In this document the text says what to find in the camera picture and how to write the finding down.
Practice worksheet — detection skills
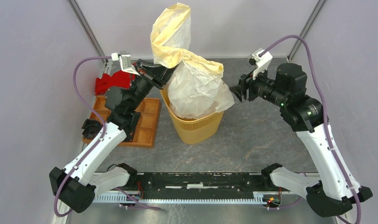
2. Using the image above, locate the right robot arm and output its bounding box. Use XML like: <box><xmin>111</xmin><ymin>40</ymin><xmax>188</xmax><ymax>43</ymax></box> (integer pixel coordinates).
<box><xmin>230</xmin><ymin>63</ymin><xmax>373</xmax><ymax>217</ymax></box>

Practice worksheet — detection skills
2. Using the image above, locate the red cloth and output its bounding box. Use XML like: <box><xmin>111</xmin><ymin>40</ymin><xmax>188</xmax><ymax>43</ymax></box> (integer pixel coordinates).
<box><xmin>94</xmin><ymin>70</ymin><xmax>136</xmax><ymax>96</ymax></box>

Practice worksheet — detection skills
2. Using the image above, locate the left aluminium frame post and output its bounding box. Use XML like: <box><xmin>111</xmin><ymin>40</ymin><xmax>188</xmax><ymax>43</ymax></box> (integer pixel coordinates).
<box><xmin>67</xmin><ymin>0</ymin><xmax>105</xmax><ymax>56</ymax></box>

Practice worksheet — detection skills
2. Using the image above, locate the wooden compartment tray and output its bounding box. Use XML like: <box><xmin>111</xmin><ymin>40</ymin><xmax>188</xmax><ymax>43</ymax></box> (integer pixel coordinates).
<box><xmin>93</xmin><ymin>96</ymin><xmax>161</xmax><ymax>148</ymax></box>

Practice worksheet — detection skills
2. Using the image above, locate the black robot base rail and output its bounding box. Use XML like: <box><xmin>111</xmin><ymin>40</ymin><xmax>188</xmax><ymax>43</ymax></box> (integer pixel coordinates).
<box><xmin>122</xmin><ymin>172</ymin><xmax>287</xmax><ymax>200</ymax></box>

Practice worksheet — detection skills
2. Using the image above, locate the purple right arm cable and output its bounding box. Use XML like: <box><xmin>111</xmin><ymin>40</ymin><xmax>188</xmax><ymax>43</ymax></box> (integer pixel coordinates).
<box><xmin>258</xmin><ymin>35</ymin><xmax>362</xmax><ymax>224</ymax></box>

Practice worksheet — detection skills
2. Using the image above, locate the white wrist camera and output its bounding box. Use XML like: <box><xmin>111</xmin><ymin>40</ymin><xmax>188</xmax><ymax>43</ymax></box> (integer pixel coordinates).
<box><xmin>249</xmin><ymin>48</ymin><xmax>273</xmax><ymax>80</ymax></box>
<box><xmin>111</xmin><ymin>51</ymin><xmax>139</xmax><ymax>75</ymax></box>

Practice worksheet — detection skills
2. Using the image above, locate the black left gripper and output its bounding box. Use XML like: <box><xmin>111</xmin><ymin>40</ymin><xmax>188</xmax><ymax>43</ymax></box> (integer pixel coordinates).
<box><xmin>128</xmin><ymin>58</ymin><xmax>180</xmax><ymax>110</ymax></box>

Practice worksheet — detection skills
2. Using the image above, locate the aluminium frame post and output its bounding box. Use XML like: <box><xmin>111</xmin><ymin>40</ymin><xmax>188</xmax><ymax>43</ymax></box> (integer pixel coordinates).
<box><xmin>287</xmin><ymin>0</ymin><xmax>327</xmax><ymax>61</ymax></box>
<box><xmin>67</xmin><ymin>0</ymin><xmax>105</xmax><ymax>56</ymax></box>

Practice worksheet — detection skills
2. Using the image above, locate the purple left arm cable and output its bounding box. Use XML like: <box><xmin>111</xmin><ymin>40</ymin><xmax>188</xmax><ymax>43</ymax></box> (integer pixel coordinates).
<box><xmin>54</xmin><ymin>56</ymin><xmax>115</xmax><ymax>217</ymax></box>

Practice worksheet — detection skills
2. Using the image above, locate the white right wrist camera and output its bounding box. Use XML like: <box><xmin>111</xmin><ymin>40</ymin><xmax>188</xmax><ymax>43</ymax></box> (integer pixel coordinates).
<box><xmin>249</xmin><ymin>48</ymin><xmax>273</xmax><ymax>80</ymax></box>

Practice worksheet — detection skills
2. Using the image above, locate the yellow plastic trash bin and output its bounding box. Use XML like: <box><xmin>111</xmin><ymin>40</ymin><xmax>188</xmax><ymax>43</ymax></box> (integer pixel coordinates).
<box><xmin>160</xmin><ymin>88</ymin><xmax>224</xmax><ymax>145</ymax></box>

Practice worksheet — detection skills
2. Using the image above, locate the right aluminium frame post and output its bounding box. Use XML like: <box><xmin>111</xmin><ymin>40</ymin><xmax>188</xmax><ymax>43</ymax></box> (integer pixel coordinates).
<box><xmin>287</xmin><ymin>0</ymin><xmax>327</xmax><ymax>61</ymax></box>

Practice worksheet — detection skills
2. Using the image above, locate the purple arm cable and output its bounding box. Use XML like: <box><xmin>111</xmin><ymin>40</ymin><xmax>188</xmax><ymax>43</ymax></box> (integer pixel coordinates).
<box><xmin>258</xmin><ymin>35</ymin><xmax>362</xmax><ymax>224</ymax></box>
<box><xmin>54</xmin><ymin>56</ymin><xmax>115</xmax><ymax>217</ymax></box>

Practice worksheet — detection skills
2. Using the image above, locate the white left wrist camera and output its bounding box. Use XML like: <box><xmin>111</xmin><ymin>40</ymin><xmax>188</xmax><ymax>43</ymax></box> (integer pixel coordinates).
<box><xmin>111</xmin><ymin>51</ymin><xmax>139</xmax><ymax>75</ymax></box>

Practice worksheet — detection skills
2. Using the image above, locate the black trash bag roll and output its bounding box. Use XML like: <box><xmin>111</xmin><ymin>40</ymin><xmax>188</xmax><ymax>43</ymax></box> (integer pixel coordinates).
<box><xmin>81</xmin><ymin>119</ymin><xmax>103</xmax><ymax>140</ymax></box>

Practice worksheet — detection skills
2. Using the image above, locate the translucent white trash bag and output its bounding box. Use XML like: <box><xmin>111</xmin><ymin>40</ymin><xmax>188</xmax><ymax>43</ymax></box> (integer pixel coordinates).
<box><xmin>150</xmin><ymin>3</ymin><xmax>235</xmax><ymax>119</ymax></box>

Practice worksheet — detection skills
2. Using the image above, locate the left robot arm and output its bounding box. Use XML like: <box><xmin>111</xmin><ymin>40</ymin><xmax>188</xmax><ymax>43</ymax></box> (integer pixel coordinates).
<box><xmin>49</xmin><ymin>55</ymin><xmax>177</xmax><ymax>217</ymax></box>

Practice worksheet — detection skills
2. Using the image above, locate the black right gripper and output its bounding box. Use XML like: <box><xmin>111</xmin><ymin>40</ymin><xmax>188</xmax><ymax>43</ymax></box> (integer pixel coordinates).
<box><xmin>228</xmin><ymin>62</ymin><xmax>288</xmax><ymax>106</ymax></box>

